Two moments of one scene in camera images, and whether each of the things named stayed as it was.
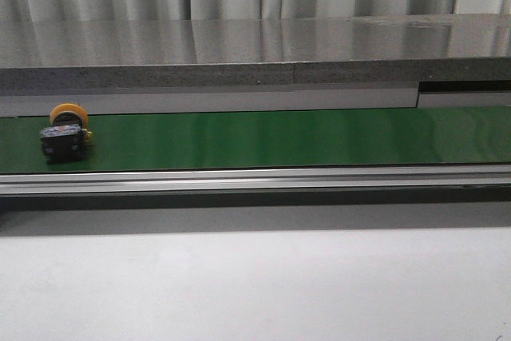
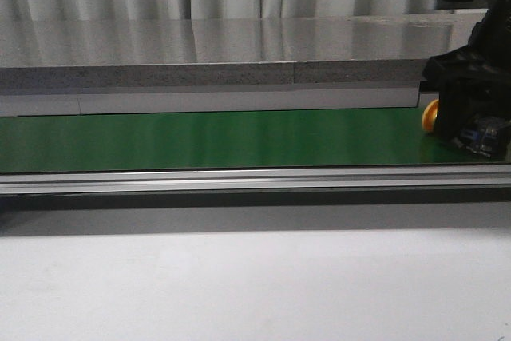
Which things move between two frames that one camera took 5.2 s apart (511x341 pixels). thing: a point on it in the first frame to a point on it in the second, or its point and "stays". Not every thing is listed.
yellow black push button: x=65 y=140 to x=488 y=134
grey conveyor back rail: x=39 y=102 stays
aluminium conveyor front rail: x=263 y=180 stays
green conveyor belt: x=239 y=140 stays
